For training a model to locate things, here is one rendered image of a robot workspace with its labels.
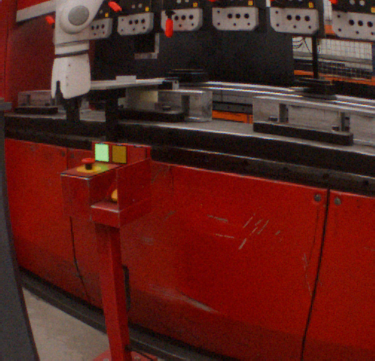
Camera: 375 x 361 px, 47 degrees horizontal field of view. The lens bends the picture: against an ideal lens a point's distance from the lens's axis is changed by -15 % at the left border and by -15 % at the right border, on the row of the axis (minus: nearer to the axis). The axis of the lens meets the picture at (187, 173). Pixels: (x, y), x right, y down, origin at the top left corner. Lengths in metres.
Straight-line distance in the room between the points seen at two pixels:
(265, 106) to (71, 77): 0.60
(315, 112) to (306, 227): 0.31
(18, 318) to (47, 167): 0.85
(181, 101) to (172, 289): 0.59
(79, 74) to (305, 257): 0.74
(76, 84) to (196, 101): 0.55
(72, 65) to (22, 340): 0.73
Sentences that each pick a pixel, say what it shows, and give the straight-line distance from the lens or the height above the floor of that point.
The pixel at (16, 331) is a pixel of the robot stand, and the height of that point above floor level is 0.41.
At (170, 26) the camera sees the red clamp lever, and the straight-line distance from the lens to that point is 1.52.
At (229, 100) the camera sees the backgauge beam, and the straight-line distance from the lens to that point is 1.76.
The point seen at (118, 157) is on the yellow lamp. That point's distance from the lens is 1.38.
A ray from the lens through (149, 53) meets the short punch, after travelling 1.66.
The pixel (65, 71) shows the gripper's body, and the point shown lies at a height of 1.06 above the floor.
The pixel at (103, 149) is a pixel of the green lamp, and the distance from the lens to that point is 1.40.
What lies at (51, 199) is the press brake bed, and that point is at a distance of 1.92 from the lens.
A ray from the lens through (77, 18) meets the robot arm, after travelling 0.98.
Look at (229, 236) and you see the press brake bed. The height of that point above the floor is 0.59.
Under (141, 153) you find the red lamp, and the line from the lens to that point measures 1.33.
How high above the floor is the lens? 1.07
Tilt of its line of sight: 13 degrees down
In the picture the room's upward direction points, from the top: straight up
